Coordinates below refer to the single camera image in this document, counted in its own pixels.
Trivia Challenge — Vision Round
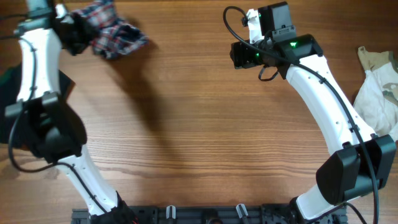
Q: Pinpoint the plaid sleeveless shirt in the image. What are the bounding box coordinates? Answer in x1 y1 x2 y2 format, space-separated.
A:
71 0 149 60

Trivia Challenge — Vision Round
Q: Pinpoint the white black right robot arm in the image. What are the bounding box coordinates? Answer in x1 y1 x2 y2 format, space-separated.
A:
230 34 397 223

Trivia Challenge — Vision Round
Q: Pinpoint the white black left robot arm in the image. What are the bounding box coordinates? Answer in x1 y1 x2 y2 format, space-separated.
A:
5 1 139 223

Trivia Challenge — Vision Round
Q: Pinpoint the black folded polo shirt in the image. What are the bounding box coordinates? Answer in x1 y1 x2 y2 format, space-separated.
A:
1 63 75 144

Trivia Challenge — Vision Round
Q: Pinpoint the beige crumpled garment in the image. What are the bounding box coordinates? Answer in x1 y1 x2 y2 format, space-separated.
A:
354 46 397 141

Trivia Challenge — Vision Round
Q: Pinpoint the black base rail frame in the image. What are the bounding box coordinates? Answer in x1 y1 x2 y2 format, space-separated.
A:
70 203 348 224

